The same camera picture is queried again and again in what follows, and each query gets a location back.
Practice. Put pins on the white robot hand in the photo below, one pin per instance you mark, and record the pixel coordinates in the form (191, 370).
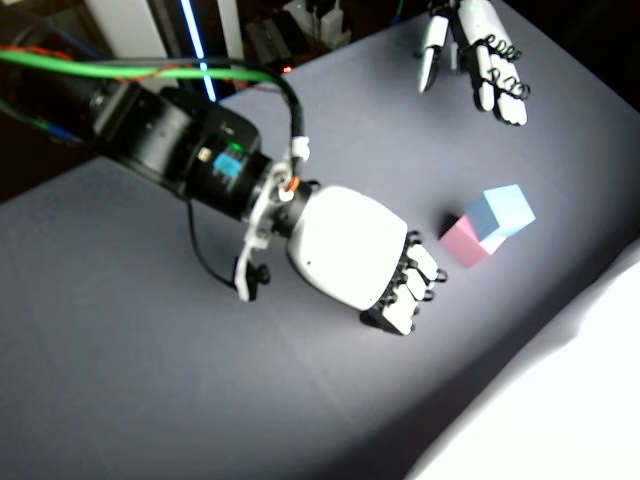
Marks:
(345, 240)
(480, 30)

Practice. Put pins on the small blue cube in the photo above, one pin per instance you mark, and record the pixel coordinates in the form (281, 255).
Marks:
(505, 207)

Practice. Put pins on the pink foam cube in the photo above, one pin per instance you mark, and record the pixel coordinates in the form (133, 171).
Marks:
(465, 245)

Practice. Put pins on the white plastic container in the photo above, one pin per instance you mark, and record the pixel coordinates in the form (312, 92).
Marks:
(325, 20)

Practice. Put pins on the black device box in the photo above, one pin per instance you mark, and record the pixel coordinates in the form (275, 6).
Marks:
(270, 37)

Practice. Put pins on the grey table cloth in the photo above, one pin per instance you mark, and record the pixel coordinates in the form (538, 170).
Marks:
(150, 375)

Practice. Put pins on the blue light strip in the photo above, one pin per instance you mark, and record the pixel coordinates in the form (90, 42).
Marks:
(192, 30)

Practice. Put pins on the white post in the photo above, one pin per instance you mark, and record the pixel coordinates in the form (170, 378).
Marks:
(125, 22)

